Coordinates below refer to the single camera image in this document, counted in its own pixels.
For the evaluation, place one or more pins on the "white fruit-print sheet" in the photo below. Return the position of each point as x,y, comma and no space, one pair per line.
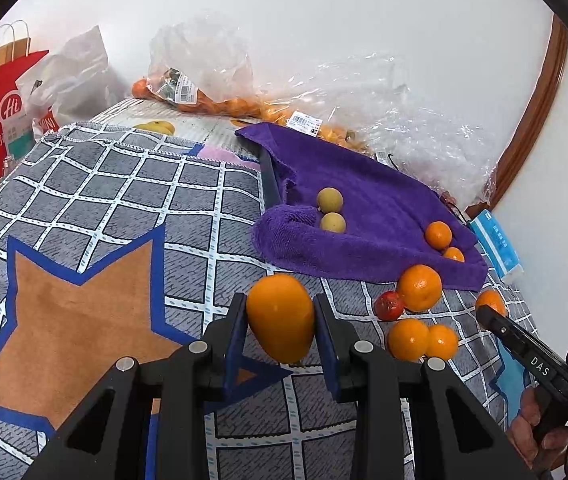
198,130

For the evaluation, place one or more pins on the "person's right hand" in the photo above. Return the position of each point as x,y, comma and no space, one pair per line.
524,425

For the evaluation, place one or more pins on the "small red apple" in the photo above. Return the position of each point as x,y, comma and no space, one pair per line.
389,306

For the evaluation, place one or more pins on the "purple towel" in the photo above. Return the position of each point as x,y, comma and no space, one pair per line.
379,195

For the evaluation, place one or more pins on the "clear bag of brown fruits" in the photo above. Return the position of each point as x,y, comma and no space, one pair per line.
344,135

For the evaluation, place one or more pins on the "orange mango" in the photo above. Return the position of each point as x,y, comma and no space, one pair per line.
280,325

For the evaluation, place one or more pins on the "blue tissue pack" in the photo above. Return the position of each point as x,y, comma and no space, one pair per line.
496,245

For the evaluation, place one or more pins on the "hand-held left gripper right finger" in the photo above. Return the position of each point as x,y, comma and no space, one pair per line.
326,340

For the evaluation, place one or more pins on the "grey checkered star mat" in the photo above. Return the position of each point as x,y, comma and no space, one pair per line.
113,200

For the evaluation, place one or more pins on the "black tray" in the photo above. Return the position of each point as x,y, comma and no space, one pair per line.
270,175

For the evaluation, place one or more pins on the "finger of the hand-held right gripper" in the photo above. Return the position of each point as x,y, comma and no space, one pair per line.
519,345

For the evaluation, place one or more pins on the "brown wooden door frame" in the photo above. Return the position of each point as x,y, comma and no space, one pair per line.
539,105

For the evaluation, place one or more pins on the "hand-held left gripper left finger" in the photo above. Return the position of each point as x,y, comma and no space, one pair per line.
236,340

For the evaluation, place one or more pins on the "yellow-green round fruit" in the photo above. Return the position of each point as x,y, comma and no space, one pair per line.
333,222
329,200

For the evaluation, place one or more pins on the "orange mandarin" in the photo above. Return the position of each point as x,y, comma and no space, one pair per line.
419,287
442,341
438,235
490,301
408,339
454,254

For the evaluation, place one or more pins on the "white plastic bag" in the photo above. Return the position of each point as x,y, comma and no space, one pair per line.
78,80

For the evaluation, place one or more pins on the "clear bag of small oranges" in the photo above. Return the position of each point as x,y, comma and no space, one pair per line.
284,105

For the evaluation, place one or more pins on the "clear bag of mandarins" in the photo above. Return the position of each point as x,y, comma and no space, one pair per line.
198,50

